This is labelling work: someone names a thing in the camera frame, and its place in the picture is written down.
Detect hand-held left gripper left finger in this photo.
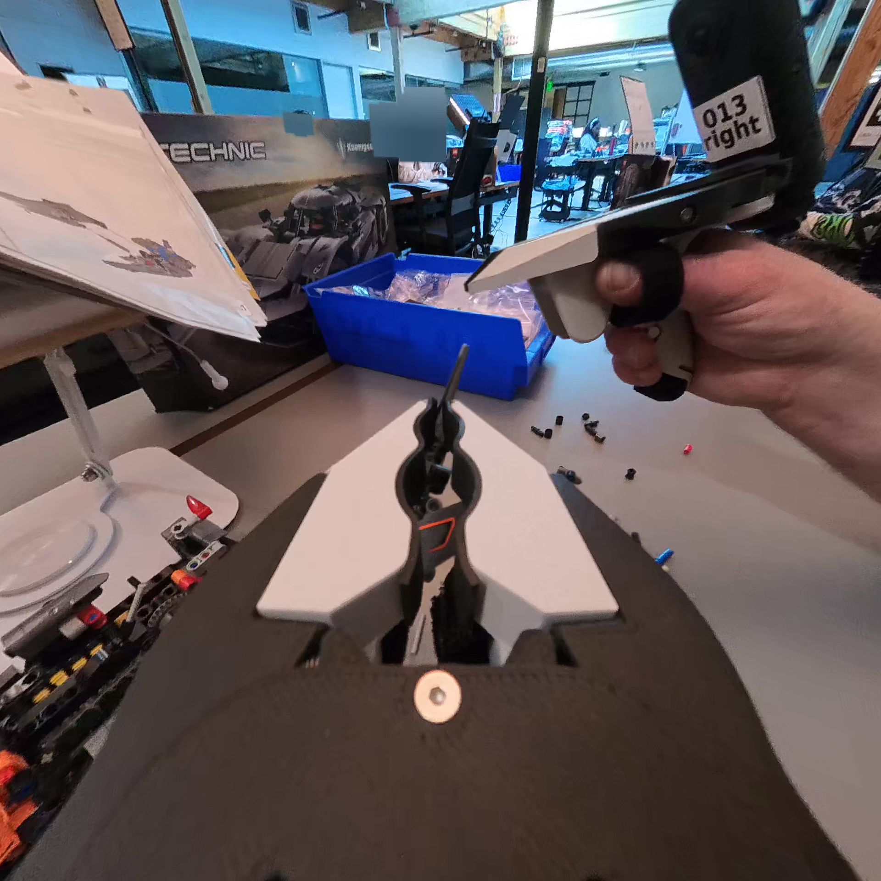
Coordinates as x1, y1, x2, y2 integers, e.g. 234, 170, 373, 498
256, 401, 422, 665

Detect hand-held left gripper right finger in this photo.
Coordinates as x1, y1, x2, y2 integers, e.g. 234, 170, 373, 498
451, 399, 620, 665

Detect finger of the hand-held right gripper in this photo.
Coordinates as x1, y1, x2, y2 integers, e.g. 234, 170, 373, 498
464, 222, 605, 295

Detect black grey lego frame assembly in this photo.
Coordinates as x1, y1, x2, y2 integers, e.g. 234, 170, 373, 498
396, 343, 483, 651

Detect scattered black lego pins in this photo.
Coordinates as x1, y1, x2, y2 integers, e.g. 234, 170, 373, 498
530, 412, 637, 483

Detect large lego car chassis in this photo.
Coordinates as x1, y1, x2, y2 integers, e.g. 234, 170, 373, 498
0, 496, 231, 868

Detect lego instruction book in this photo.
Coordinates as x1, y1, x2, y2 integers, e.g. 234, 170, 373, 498
0, 51, 268, 343

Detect person's right hand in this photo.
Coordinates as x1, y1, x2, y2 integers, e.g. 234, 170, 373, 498
595, 230, 881, 503

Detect black mesh office chair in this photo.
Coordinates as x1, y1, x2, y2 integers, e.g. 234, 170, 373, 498
396, 117, 500, 257

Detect wooden pillar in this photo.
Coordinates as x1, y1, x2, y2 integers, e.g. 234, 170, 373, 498
819, 0, 881, 161

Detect clear plastic bags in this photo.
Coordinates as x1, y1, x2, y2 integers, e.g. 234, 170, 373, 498
330, 267, 552, 345

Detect dark open cardboard box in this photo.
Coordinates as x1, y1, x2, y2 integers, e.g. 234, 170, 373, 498
611, 155, 677, 207

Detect narrow white easel board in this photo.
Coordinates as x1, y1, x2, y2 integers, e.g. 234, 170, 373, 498
619, 76, 658, 149

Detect framed black white marker poster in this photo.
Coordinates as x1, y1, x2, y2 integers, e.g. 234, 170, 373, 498
847, 86, 881, 150

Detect blue plastic bin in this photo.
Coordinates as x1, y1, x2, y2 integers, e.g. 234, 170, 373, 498
305, 252, 557, 401

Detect green white patterned cloth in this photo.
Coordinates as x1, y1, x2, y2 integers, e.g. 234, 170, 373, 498
802, 165, 881, 250

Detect white book stand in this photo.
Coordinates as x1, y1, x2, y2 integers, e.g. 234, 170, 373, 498
0, 272, 240, 613

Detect dark printed box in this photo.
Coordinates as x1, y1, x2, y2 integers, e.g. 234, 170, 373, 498
110, 112, 400, 414

